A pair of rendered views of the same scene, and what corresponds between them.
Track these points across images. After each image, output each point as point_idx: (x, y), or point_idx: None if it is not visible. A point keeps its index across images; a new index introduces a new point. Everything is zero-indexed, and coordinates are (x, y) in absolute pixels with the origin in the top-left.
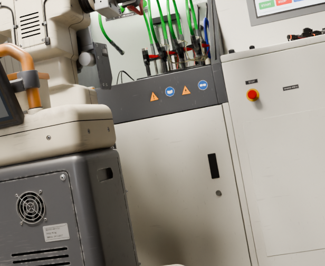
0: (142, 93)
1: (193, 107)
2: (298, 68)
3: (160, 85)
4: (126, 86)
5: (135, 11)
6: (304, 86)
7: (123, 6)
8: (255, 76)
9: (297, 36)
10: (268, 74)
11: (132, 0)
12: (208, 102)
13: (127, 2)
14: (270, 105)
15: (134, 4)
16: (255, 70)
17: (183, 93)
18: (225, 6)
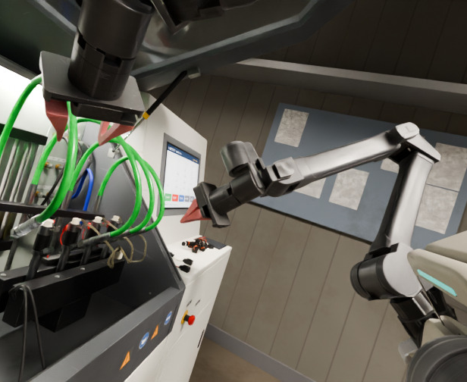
0: (117, 359)
1: (150, 353)
2: (205, 284)
3: (140, 335)
4: (103, 358)
5: (189, 220)
6: (201, 299)
7: (217, 225)
8: (192, 297)
9: (191, 243)
10: (196, 293)
11: (224, 217)
12: (161, 339)
13: (222, 221)
14: (186, 323)
15: (225, 227)
16: (194, 290)
17: (152, 336)
18: (146, 185)
